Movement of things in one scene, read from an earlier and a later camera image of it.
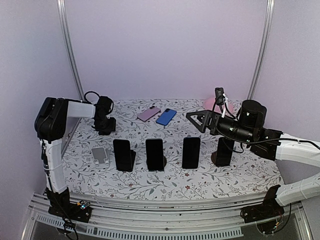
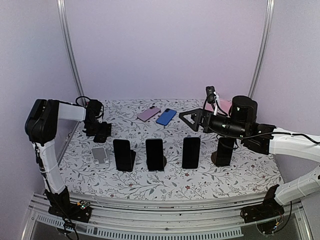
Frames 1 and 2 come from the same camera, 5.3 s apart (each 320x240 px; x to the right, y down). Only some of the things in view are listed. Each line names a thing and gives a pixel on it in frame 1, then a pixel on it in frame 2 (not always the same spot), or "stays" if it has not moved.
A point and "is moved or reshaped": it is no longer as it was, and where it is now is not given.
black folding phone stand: [133, 154] stays
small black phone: [105, 130] is moved or reshaped
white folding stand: [99, 156] stays
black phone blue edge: [191, 147] stays
